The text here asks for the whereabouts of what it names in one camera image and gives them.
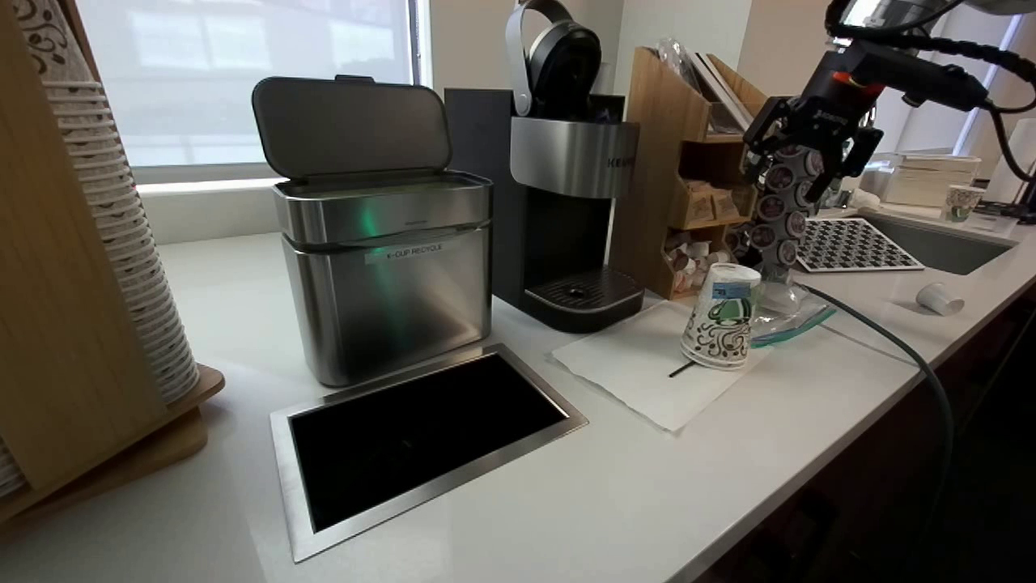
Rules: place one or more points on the wooden knife block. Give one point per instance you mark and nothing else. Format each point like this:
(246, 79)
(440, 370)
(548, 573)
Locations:
(651, 139)

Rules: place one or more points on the stainless steel trash bin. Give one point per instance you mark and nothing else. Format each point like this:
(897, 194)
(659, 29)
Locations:
(383, 293)

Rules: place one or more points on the small black stick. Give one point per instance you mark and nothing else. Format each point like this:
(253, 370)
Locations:
(683, 370)

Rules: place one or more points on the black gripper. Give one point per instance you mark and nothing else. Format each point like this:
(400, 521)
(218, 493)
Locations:
(830, 109)

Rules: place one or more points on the white paper napkin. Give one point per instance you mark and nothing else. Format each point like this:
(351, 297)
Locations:
(631, 374)

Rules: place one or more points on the steel framed counter opening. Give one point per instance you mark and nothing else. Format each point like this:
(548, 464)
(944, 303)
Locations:
(423, 432)

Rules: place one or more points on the steel sink basin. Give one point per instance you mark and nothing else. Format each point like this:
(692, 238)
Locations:
(950, 248)

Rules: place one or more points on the bright window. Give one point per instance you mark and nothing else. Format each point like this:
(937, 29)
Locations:
(246, 76)

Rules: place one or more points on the printed paper coffee cups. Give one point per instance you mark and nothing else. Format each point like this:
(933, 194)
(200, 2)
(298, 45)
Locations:
(720, 317)

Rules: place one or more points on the dark counter base cabinet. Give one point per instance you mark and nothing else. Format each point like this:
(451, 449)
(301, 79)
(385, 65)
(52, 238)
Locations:
(863, 518)

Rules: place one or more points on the tall paper cup stack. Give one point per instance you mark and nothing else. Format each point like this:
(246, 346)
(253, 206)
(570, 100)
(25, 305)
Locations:
(132, 248)

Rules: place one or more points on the small white cylinder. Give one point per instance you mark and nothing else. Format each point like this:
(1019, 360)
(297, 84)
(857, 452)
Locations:
(940, 298)

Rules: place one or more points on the wooden cup dispenser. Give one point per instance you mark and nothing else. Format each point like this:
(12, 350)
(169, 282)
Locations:
(66, 324)

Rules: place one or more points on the clear zip plastic bag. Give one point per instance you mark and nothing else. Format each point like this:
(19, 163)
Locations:
(795, 317)

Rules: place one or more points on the paper packets stack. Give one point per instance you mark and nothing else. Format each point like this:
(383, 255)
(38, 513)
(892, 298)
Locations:
(714, 84)

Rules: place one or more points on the black silver coffee machine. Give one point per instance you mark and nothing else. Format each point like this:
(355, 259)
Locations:
(568, 163)

